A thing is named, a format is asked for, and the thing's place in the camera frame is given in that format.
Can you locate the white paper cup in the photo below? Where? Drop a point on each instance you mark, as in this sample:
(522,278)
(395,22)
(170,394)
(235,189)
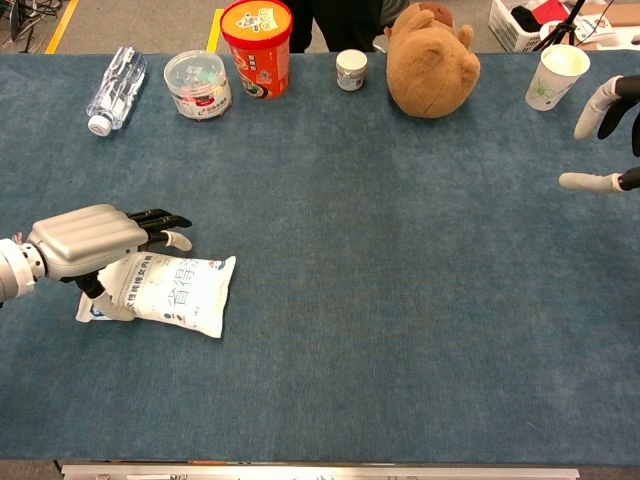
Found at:
(555,75)

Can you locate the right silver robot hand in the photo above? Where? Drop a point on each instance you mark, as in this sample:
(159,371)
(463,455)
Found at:
(625,95)

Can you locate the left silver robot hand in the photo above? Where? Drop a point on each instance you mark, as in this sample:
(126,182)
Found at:
(85,235)

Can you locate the clear jar of colourful clips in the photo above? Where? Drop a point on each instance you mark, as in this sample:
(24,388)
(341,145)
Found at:
(197,85)

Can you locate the black tripod stand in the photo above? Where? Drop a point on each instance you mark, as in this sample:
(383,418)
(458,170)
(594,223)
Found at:
(562,27)

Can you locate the small white-lidded jar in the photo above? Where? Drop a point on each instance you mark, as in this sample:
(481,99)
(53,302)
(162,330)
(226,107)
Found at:
(351,70)

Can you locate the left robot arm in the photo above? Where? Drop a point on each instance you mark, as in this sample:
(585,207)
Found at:
(15,267)

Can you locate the blue felt table cloth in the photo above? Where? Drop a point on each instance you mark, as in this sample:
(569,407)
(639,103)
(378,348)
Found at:
(350,225)

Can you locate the clear plastic water bottle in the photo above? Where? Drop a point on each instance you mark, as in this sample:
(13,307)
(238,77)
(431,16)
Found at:
(117,85)

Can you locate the person in black clothes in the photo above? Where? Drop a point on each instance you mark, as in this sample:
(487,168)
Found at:
(340,22)

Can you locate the orange instant noodle cup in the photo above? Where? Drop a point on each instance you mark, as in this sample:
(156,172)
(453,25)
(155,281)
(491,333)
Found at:
(257,50)

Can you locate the brown plush toy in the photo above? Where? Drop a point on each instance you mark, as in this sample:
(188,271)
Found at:
(432,70)

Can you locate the aluminium profile rail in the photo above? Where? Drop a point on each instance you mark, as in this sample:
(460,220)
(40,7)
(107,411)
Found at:
(320,473)

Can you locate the white plastic basket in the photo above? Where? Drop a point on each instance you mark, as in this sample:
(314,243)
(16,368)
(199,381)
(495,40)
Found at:
(505,27)

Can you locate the white printed package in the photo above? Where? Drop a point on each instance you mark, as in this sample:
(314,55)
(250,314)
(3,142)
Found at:
(592,27)

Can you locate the white printed bag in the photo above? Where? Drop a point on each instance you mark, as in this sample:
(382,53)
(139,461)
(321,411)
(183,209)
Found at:
(180,295)

